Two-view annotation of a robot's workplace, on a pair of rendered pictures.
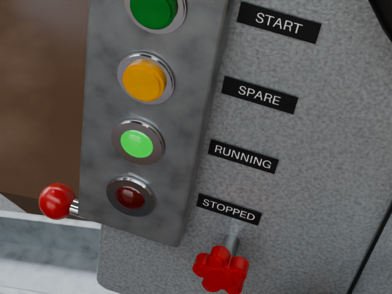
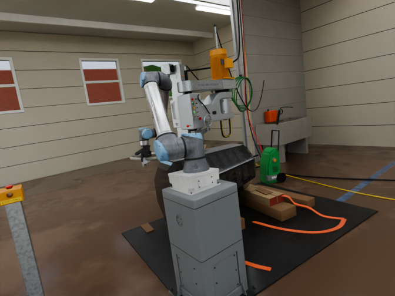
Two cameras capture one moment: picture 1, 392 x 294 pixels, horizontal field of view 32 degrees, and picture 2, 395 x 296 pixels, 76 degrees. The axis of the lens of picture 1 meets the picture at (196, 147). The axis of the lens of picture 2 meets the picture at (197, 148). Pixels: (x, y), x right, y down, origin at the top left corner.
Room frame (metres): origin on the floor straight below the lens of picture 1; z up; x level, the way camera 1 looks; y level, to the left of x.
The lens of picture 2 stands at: (-1.44, 2.48, 1.41)
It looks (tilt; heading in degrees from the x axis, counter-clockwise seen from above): 9 degrees down; 306
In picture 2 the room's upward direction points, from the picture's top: 7 degrees counter-clockwise
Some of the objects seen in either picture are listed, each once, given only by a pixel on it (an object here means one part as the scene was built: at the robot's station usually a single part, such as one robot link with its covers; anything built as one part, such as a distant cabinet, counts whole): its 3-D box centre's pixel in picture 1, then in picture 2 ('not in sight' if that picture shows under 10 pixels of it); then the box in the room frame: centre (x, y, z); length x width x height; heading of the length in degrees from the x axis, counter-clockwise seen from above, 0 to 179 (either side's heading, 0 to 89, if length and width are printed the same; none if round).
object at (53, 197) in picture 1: (81, 209); not in sight; (0.40, 0.09, 1.21); 0.08 x 0.03 x 0.03; 81
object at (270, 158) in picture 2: not in sight; (269, 156); (0.09, -1.63, 0.43); 0.35 x 0.35 x 0.87; 53
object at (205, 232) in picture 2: not in sight; (205, 239); (-0.36, 1.06, 0.43); 0.50 x 0.50 x 0.85; 73
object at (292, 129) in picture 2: not in sight; (285, 138); (0.37, -3.47, 0.43); 1.30 x 0.62 x 0.86; 73
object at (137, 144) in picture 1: (137, 142); not in sight; (0.33, 0.04, 1.36); 0.02 x 0.01 x 0.02; 81
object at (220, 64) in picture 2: not in sight; (220, 65); (0.33, -0.70, 1.94); 0.31 x 0.28 x 0.40; 171
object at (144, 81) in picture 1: (144, 80); not in sight; (0.33, 0.04, 1.41); 0.03 x 0.01 x 0.03; 81
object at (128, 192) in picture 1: (130, 196); not in sight; (0.33, 0.04, 1.31); 0.02 x 0.01 x 0.02; 81
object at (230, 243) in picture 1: (224, 256); not in sight; (0.32, -0.04, 1.27); 0.04 x 0.04 x 0.04; 81
